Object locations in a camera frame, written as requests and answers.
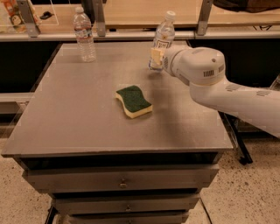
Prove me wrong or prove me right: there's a green yellow sponge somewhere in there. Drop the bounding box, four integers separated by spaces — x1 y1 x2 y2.
115 86 153 118

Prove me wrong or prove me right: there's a wooden shelf unit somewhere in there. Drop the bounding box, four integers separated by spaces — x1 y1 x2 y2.
0 0 280 42

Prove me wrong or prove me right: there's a small black object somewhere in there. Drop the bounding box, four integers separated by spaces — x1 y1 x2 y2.
40 11 53 20

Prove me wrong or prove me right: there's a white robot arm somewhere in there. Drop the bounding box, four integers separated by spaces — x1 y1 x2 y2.
150 45 280 138

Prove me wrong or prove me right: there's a grey drawer cabinet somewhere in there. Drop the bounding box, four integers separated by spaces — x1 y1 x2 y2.
3 42 232 224

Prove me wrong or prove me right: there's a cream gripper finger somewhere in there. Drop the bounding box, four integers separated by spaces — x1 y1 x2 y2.
150 47 164 66

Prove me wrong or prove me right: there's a blue label plastic bottle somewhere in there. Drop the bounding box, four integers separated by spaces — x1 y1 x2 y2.
148 10 176 71

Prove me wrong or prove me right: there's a colourful package on shelf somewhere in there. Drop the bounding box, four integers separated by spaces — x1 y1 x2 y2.
0 0 41 33

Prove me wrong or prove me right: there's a clear upright water bottle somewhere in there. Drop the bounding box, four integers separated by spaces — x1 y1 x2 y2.
73 6 96 62

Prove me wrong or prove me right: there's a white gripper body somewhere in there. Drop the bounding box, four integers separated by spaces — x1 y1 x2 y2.
162 45 192 85

